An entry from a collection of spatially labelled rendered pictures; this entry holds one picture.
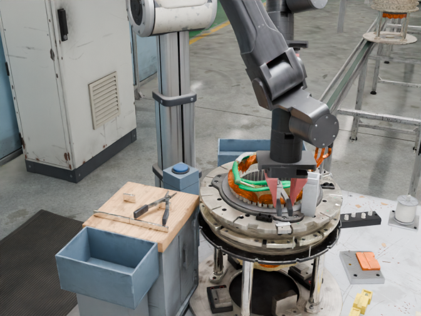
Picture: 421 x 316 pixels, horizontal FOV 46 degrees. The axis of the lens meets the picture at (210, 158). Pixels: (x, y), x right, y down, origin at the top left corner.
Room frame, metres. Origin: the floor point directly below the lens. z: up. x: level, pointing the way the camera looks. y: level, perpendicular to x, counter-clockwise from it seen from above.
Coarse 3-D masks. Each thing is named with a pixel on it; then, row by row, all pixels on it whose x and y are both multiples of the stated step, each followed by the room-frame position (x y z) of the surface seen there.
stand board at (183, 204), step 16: (128, 192) 1.01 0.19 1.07; (144, 192) 1.01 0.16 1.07; (160, 192) 1.01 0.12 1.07; (112, 208) 0.94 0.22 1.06; (128, 208) 0.94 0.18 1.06; (176, 208) 0.94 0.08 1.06; (192, 208) 0.96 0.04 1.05; (96, 224) 0.88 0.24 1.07; (112, 224) 0.88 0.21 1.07; (128, 224) 0.88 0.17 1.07; (176, 224) 0.88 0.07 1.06; (160, 240) 0.82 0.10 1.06
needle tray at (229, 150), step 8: (224, 144) 1.31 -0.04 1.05; (232, 144) 1.31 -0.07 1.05; (240, 144) 1.31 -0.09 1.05; (248, 144) 1.31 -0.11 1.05; (256, 144) 1.31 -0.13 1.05; (264, 144) 1.31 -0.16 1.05; (304, 144) 1.28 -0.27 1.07; (224, 152) 1.31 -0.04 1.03; (232, 152) 1.31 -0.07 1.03; (240, 152) 1.31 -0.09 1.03; (224, 160) 1.21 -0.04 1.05; (232, 160) 1.21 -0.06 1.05
